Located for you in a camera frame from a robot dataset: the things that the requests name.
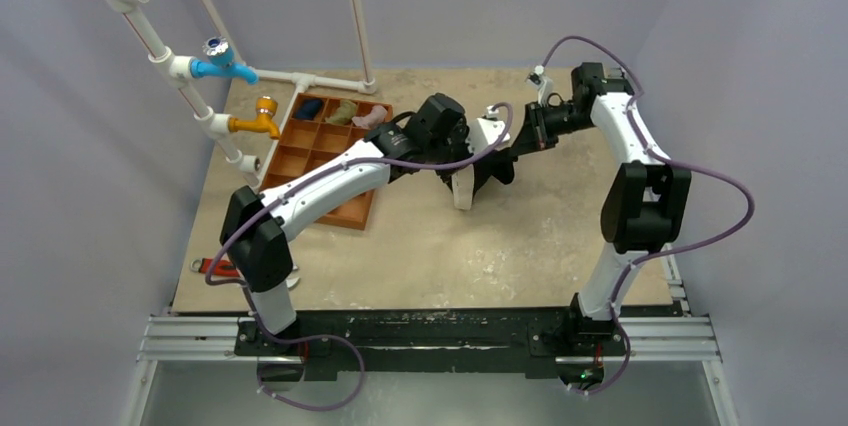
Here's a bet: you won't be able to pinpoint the rolled olive green underwear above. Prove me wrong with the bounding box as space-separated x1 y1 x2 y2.
324 99 358 126

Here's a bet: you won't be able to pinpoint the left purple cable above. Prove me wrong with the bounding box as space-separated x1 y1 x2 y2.
203 101 515 411

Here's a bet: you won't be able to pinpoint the white pvc pipe frame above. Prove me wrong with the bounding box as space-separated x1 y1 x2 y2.
104 0 377 188

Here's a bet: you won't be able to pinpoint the aluminium frame rails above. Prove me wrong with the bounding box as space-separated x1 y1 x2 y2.
122 67 740 426

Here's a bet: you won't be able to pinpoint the rolled pink underwear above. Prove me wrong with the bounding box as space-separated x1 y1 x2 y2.
351 105 388 129

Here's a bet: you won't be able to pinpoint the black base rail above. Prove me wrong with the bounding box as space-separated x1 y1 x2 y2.
234 306 627 384

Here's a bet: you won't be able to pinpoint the orange compartment tray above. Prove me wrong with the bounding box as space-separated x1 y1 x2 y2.
260 93 394 190

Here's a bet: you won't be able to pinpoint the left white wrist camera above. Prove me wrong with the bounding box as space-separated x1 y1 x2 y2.
466 105 511 155

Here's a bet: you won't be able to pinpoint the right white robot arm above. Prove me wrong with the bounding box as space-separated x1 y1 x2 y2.
509 62 692 353

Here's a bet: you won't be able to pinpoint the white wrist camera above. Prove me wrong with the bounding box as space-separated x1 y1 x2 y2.
526 65 554 107
466 105 511 155

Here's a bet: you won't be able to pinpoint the red handled adjustable wrench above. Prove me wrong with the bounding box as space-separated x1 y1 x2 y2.
189 258 301 290

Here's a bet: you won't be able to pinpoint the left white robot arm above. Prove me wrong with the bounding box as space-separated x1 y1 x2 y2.
214 93 514 355

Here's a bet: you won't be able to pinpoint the rolled navy blue underwear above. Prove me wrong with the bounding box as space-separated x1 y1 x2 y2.
292 98 324 121

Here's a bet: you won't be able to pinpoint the orange plastic faucet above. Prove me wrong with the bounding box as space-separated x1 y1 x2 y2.
227 96 280 140

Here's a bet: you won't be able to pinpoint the black underwear white waistband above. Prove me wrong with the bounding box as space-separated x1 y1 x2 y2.
437 148 515 211

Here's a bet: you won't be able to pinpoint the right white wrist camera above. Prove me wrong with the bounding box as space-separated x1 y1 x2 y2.
526 65 554 107

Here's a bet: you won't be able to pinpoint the blue plastic faucet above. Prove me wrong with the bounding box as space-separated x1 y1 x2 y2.
189 36 260 85

